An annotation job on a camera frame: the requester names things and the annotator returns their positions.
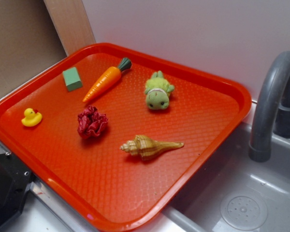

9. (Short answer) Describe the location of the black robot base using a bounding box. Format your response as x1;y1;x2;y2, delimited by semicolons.
0;153;33;229

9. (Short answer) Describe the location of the green block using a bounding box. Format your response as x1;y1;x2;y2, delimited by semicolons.
62;67;83;91

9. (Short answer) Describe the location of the green plush turtle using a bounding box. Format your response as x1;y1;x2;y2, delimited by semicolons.
145;71;175;110

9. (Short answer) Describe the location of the striped conch seashell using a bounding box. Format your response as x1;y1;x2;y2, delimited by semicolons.
120;135;184;161

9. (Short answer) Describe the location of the orange plastic tray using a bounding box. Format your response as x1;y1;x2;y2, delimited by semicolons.
0;43;251;232

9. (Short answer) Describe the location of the orange toy carrot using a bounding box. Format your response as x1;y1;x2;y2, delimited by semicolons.
82;58;132;103

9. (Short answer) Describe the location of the red toy lettuce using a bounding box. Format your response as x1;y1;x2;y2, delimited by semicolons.
77;105;108;139

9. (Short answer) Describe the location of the yellow rubber duck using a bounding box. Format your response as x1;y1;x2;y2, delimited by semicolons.
21;108;43;127

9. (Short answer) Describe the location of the grey toy sink basin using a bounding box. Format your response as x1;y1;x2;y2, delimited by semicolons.
163;123;290;232

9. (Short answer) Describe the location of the wooden board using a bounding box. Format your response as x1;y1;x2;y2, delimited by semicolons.
44;0;96;56

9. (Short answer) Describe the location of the grey toy faucet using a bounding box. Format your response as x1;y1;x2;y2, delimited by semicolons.
249;51;290;162

